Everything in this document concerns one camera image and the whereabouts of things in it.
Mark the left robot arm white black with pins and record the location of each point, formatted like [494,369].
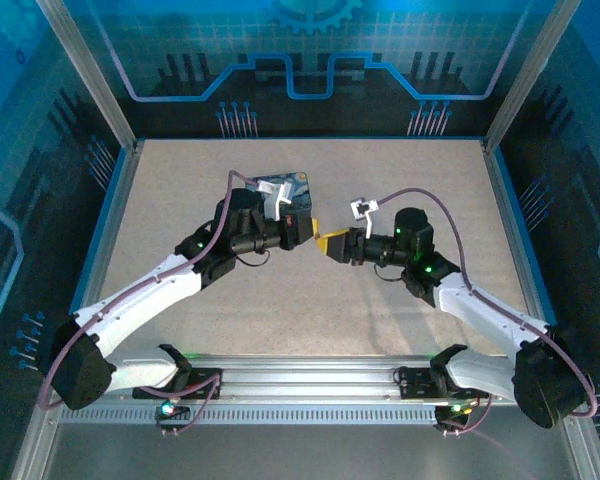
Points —
[130,310]

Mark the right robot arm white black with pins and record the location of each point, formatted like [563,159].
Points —
[490,310]

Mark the dark blue painted tin box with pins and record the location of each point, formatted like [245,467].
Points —
[300,197]

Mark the small circuit board with LED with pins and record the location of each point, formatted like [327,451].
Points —
[169,410]
[457,408]

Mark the aluminium mounting rail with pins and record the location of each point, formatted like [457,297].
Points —
[305,375]

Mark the aluminium side frame rail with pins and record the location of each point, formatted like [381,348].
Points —
[105,240]
[525,250]

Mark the aluminium frame post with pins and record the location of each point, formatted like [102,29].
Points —
[92,75]
[525,75]

